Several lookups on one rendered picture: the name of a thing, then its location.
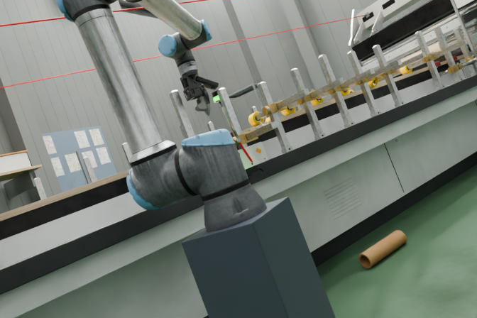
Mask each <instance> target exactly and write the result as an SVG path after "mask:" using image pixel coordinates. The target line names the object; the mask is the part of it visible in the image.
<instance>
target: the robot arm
mask: <svg viewBox="0 0 477 318"><path fill-rule="evenodd" d="M115 1H118V0H56V2H57V5H58V7H59V9H60V11H61V12H62V13H64V17H65V18H66V19H67V20H69V21H71V22H73V23H75V25H76V26H77V27H78V29H79V32H80V34H81V36H82V39H83V41H84V44H85V45H86V48H87V50H88V52H89V55H90V57H91V59H92V62H93V63H94V66H95V68H96V71H97V73H98V75H99V78H100V80H101V82H102V84H103V86H104V89H105V91H106V94H107V96H108V98H109V101H110V102H111V105H112V107H113V109H114V112H115V114H116V117H117V119H118V120H119V123H120V125H121V128H122V130H123V132H124V135H125V137H126V140H127V141H128V144H129V146H130V148H131V151H132V157H131V159H130V162H129V163H130V165H131V169H130V170H129V172H128V176H127V178H126V181H127V186H128V190H129V192H130V194H131V195H132V196H133V199H134V201H135V202H136V203H137V204H138V205H139V206H140V207H142V208H144V209H147V210H155V209H161V208H165V207H167V206H169V205H171V204H175V203H177V202H181V201H182V200H185V199H189V198H190V197H194V196H196V195H199V194H200V195H201V197H202V200H203V202H204V225H205V227H206V230H207V231H218V230H221V229H225V228H227V227H230V226H233V225H236V224H239V223H241V222H243V221H245V220H247V219H250V218H252V217H254V216H256V215H258V214H260V213H261V212H263V211H264V210H265V209H266V208H267V207H266V204H265V201H264V200H263V198H262V197H261V196H260V195H259V194H258V193H257V192H256V191H255V190H254V188H253V187H252V186H251V184H250V181H249V178H248V176H247V174H246V170H245V168H244V166H243V163H242V160H241V157H240V155H239V152H238V150H237V147H236V144H235V142H234V140H233V138H232V136H231V134H230V132H229V131H228V130H226V129H218V130H215V131H210V132H206V133H202V134H199V135H196V136H193V137H190V138H186V139H184V140H183V141H181V146H182V148H181V149H179V150H178V149H177V146H176V144H175V143H173V142H172V141H169V140H168V139H166V137H165V134H164V133H163V130H162V128H161V125H160V123H159V120H158V118H157V116H156V114H155V111H154V109H153V106H152V104H151V102H150V99H149V98H148V95H147V93H146V90H145V88H144V86H143V83H142V81H141V78H140V77H139V74H138V72H137V69H136V67H135V65H134V63H133V60H132V58H131V55H130V53H129V51H128V48H127V47H126V44H125V42H124V39H123V37H122V34H121V32H120V30H119V27H118V26H117V23H116V21H115V18H114V16H113V11H112V10H111V7H110V4H112V3H114V2H115ZM126 1H127V2H130V3H138V4H140V5H141V6H142V7H144V8H145V9H147V10H148V11H150V12H151V13H152V14H153V15H155V16H157V17H158V18H159V19H160V20H161V21H163V22H165V23H166V24H168V25H169V26H170V27H171V28H173V29H174V30H176V31H177V33H175V34H173V35H164V36H162V37H161V38H160V40H159V41H158V49H159V51H160V53H161V54H162V55H164V56H165V57H170V58H172V59H174V60H175V62H176V65H177V68H178V70H179V73H180V76H181V78H180V81H181V83H182V86H183V88H184V91H183V92H184V95H185V94H186V95H185V98H186V100H187V102H188V101H190V100H194V99H197V106H196V107H195V110H196V111H204V112H205V113H206V114H207V116H209V115H210V101H209V95H208V93H207V90H206V88H208V89H212V90H215V89H216V88H217V87H218V86H219V83H218V82H214V81H211V80H209V79H205V78H203V77H199V76H198V71H199V68H198V66H197V63H196V61H195V58H194V55H193V54H192V51H191V49H193V48H195V47H197V46H198V45H201V44H203V43H205V42H208V41H209V40H211V39H212V33H211V31H210V29H209V26H208V24H207V22H206V21H205V20H204V19H203V20H200V21H198V20H197V19H195V18H194V17H193V16H192V15H191V14H190V13H188V12H187V11H186V10H185V9H184V8H182V7H181V5H179V4H178V3H177V2H176V1H175V0H126ZM186 96H187V97H186Z"/></svg>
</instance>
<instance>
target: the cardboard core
mask: <svg viewBox="0 0 477 318"><path fill-rule="evenodd" d="M406 242H407V237H406V235H405V234H404V233H403V232H402V231H400V230H396V231H394V232H392V233H391V234H389V235H388V236H386V237H385V238H384V239H382V240H381V241H379V242H377V243H376V244H375V245H373V246H371V247H370V248H369V249H367V250H366V251H364V252H363V253H361V254H360V255H359V256H358V259H359V262H360V263H361V265H362V266H363V267H364V268H371V267H373V266H374V265H375V264H376V263H378V262H379V261H381V260H383V259H384V258H385V257H386V256H388V255H389V254H391V253H392V252H393V251H395V250H396V249H398V248H399V247H401V246H402V245H403V244H404V243H406Z"/></svg>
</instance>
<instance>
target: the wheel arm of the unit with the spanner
mask: <svg viewBox="0 0 477 318"><path fill-rule="evenodd" d="M277 127H278V126H277V124H276V122H275V121H274V122H272V123H269V124H267V125H265V126H263V127H261V128H258V129H256V130H255V131H252V132H250V133H248V134H246V137H247V139H248V140H250V139H252V138H255V137H257V136H259V135H261V134H264V133H266V132H268V131H271V130H273V129H274V128H277Z"/></svg>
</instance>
